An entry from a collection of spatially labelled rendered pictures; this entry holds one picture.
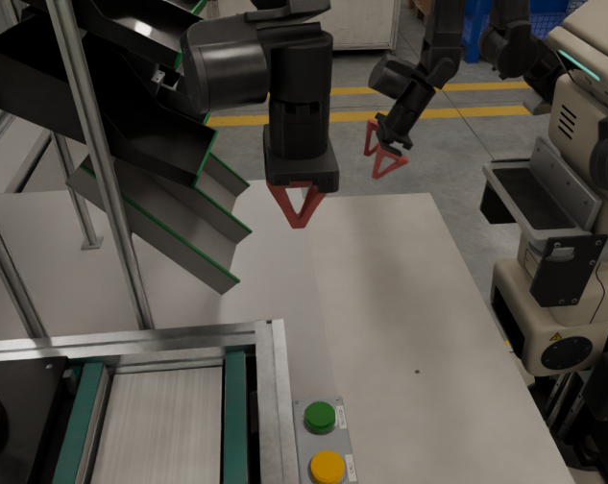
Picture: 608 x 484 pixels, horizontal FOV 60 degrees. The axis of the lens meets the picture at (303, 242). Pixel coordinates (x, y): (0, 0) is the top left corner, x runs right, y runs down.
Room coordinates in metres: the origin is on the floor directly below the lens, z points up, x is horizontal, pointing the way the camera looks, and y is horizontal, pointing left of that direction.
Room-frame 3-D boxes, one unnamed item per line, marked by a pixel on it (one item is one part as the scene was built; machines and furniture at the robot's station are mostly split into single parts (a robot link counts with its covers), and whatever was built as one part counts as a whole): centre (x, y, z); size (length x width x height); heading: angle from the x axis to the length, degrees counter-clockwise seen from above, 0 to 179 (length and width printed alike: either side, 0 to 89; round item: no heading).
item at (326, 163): (0.46, 0.00, 1.34); 0.10 x 0.07 x 0.07; 6
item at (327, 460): (0.33, -0.03, 0.96); 0.04 x 0.04 x 0.02
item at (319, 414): (0.40, -0.02, 0.96); 0.04 x 0.04 x 0.02
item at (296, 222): (0.47, 0.01, 1.27); 0.07 x 0.07 x 0.09; 6
